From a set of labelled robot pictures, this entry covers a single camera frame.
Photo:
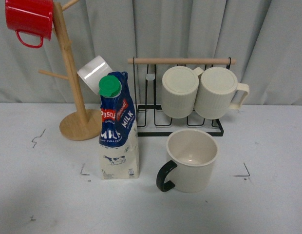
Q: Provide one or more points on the blue white milk carton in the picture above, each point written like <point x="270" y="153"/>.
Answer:
<point x="118" y="140"/>

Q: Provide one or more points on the cream mug black handle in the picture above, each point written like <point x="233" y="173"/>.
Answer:
<point x="191" y="155"/>

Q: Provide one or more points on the cream ribbed mug left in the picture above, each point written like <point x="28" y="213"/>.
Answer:
<point x="179" y="89"/>

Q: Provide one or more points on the cream ribbed mug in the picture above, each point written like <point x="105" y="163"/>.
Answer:
<point x="179" y="89"/>
<point x="218" y="91"/>

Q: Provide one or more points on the wooden mug tree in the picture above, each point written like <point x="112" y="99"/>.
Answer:
<point x="85" y="123"/>

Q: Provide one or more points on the cream ribbed mug right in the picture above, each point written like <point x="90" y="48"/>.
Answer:
<point x="218" y="91"/>

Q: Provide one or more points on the white enamel mug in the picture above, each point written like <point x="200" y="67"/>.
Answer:
<point x="93" y="72"/>

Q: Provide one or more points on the red enamel mug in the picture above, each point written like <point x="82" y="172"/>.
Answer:
<point x="32" y="17"/>

